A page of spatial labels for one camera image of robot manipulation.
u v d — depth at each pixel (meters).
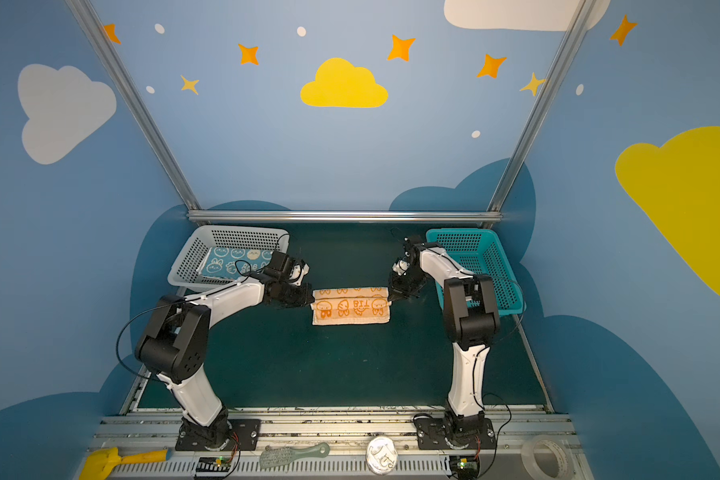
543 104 0.85
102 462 0.70
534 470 0.68
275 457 0.70
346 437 0.76
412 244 0.76
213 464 0.73
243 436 0.75
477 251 1.11
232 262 1.05
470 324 0.55
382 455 0.68
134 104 0.84
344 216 1.26
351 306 0.96
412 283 0.85
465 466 0.73
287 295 0.81
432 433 0.75
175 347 0.48
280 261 0.78
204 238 1.08
